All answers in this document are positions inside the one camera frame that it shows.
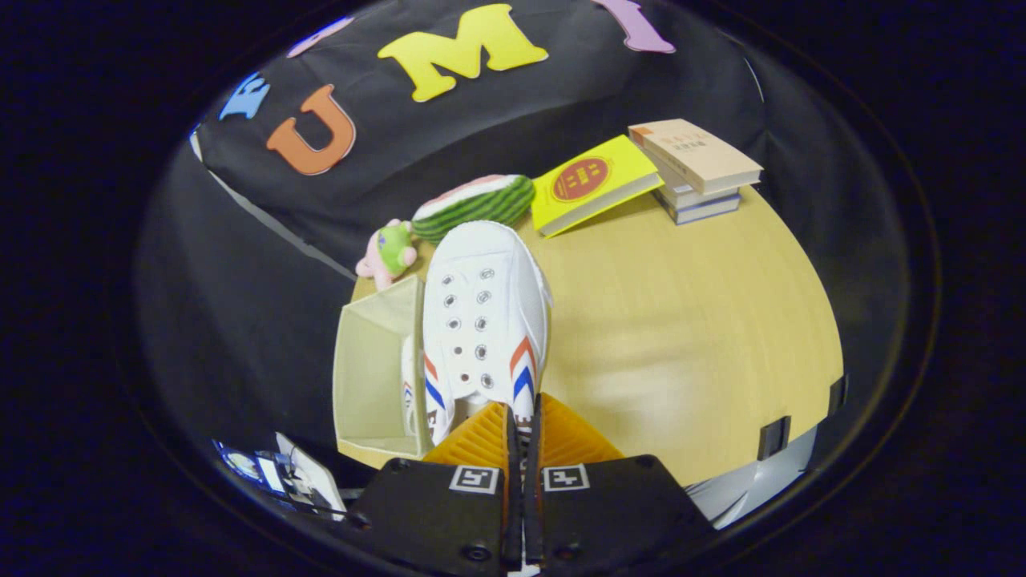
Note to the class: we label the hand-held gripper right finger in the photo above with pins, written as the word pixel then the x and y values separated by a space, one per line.
pixel 534 497

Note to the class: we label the white striped canvas shoe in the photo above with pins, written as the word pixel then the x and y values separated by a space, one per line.
pixel 481 280
pixel 410 393

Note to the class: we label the blue printed packet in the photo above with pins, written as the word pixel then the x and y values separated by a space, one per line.
pixel 244 465

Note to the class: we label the pink star plush toy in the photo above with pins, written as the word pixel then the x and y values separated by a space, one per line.
pixel 393 248

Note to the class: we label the watermelon slice plush toy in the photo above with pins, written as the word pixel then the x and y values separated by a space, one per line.
pixel 473 204

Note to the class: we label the white book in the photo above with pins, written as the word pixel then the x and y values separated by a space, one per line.
pixel 693 195

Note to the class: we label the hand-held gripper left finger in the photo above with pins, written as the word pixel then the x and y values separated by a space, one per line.
pixel 511 497

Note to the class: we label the cream fabric storage box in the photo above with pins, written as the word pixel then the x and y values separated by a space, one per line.
pixel 369 369

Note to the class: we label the black table clamp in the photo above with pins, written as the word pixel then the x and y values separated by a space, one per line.
pixel 774 437
pixel 838 394

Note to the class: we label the tan paperback book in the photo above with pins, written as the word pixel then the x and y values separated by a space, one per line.
pixel 697 152

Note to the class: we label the blue-grey book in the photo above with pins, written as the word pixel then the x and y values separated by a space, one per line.
pixel 705 211

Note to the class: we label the yellow book with red circle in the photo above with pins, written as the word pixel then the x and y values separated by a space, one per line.
pixel 593 180

